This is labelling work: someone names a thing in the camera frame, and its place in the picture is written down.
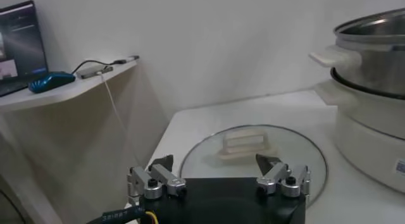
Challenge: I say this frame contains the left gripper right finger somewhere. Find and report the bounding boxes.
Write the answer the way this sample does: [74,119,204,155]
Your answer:
[255,153,313,199]

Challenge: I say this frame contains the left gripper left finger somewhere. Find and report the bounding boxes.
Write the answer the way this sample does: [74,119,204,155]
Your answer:
[126,154,188,207]

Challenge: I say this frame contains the round glass pot lid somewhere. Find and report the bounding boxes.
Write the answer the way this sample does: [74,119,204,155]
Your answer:
[178,123,329,209]

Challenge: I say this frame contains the steel steamer pot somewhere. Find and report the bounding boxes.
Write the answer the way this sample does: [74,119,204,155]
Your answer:
[313,79,405,194]

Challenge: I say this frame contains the stainless steel steamer basket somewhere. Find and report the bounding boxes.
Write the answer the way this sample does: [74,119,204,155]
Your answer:
[308,6,405,99]

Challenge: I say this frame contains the white side desk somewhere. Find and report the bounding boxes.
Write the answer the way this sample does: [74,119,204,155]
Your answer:
[0,59,139,114]

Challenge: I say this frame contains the blue computer mouse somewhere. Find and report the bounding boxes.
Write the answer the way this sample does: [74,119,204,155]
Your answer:
[27,71,77,94]

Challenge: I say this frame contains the black laptop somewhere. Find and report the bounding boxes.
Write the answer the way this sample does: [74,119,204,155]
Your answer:
[0,0,50,98]

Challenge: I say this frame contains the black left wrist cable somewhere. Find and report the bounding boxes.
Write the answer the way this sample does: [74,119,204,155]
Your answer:
[85,206,159,224]

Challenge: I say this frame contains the white charging cable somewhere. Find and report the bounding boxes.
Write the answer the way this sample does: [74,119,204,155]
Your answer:
[97,72,140,163]

